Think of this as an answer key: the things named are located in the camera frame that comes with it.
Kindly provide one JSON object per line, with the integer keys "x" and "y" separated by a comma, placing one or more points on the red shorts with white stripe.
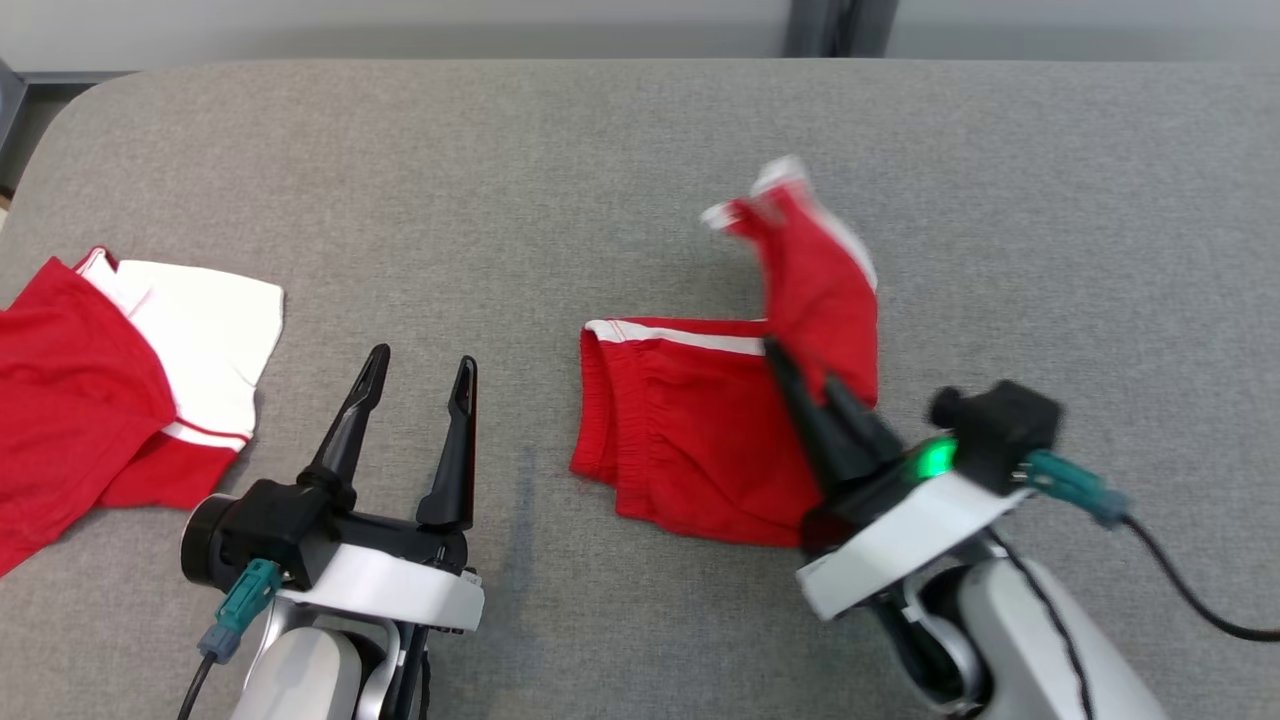
{"x": 690, "y": 430}

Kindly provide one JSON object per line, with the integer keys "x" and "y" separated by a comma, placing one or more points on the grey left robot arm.
{"x": 300, "y": 670}

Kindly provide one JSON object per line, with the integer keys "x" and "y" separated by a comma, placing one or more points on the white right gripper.
{"x": 900, "y": 540}

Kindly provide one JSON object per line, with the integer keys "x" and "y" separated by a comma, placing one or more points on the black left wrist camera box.
{"x": 265, "y": 525}

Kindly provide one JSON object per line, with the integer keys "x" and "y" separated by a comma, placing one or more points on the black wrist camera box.
{"x": 265, "y": 525}
{"x": 1000, "y": 430}

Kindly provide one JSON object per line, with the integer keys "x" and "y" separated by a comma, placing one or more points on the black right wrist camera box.
{"x": 1000, "y": 430}

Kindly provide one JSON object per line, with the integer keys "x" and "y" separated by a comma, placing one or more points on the red jersey with white sleeves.
{"x": 70, "y": 400}

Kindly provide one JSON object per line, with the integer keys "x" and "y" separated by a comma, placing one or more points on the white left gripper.
{"x": 400, "y": 585}

